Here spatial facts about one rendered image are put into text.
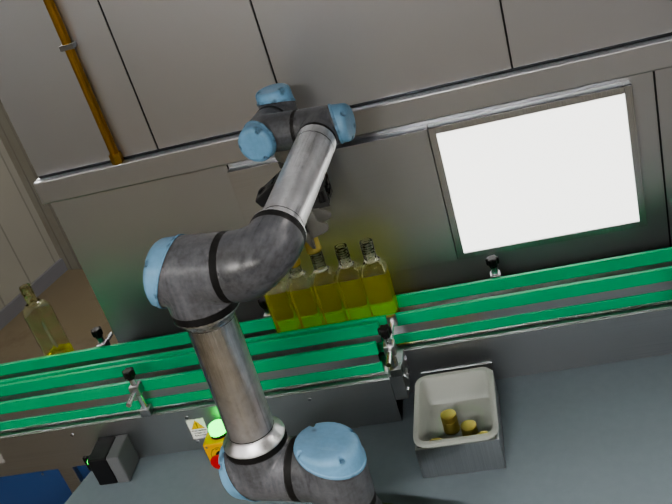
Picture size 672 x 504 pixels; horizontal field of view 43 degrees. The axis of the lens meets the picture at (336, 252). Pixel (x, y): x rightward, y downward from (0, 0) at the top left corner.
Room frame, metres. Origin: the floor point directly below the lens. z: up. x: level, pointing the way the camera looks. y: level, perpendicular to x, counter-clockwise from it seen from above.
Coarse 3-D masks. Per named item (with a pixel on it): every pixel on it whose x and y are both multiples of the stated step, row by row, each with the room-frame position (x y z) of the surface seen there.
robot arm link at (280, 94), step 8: (264, 88) 1.69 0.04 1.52; (272, 88) 1.67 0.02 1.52; (280, 88) 1.66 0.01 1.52; (288, 88) 1.66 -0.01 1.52; (256, 96) 1.67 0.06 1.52; (264, 96) 1.65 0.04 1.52; (272, 96) 1.64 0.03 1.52; (280, 96) 1.64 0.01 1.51; (288, 96) 1.65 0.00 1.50; (264, 104) 1.64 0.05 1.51; (272, 104) 1.63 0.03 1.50; (280, 104) 1.64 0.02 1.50; (288, 104) 1.65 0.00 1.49
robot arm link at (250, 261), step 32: (320, 128) 1.46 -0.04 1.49; (352, 128) 1.51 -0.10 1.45; (288, 160) 1.39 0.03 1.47; (320, 160) 1.39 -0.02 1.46; (288, 192) 1.29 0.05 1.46; (256, 224) 1.21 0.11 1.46; (288, 224) 1.21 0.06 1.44; (224, 256) 1.16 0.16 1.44; (256, 256) 1.16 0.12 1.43; (288, 256) 1.18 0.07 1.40; (224, 288) 1.15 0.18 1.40; (256, 288) 1.15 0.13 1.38
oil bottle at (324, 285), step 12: (312, 276) 1.67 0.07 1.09; (324, 276) 1.66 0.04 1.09; (312, 288) 1.66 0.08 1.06; (324, 288) 1.65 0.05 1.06; (336, 288) 1.65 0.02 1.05; (324, 300) 1.65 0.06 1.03; (336, 300) 1.65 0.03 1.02; (324, 312) 1.66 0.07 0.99; (336, 312) 1.65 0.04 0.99; (324, 324) 1.66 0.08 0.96
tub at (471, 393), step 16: (480, 368) 1.49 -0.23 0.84; (416, 384) 1.50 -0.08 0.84; (432, 384) 1.51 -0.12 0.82; (448, 384) 1.50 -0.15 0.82; (464, 384) 1.49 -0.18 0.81; (480, 384) 1.48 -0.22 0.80; (416, 400) 1.45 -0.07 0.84; (432, 400) 1.51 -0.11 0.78; (448, 400) 1.50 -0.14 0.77; (464, 400) 1.49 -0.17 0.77; (480, 400) 1.47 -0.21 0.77; (416, 416) 1.40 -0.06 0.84; (432, 416) 1.47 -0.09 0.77; (464, 416) 1.44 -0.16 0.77; (480, 416) 1.42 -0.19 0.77; (496, 416) 1.32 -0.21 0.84; (416, 432) 1.35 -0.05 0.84; (432, 432) 1.42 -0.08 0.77; (496, 432) 1.28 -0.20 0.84
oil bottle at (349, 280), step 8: (352, 264) 1.66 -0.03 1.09; (336, 272) 1.66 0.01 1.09; (344, 272) 1.64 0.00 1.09; (352, 272) 1.64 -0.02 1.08; (360, 272) 1.65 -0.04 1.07; (336, 280) 1.65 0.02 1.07; (344, 280) 1.64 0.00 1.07; (352, 280) 1.63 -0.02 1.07; (360, 280) 1.63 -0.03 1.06; (344, 288) 1.64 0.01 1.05; (352, 288) 1.64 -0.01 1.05; (360, 288) 1.63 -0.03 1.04; (344, 296) 1.64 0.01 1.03; (352, 296) 1.64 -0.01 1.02; (360, 296) 1.63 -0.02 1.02; (344, 304) 1.64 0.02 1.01; (352, 304) 1.64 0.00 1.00; (360, 304) 1.63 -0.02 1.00; (368, 304) 1.64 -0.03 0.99; (352, 312) 1.64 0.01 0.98; (360, 312) 1.64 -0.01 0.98; (368, 312) 1.63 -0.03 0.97
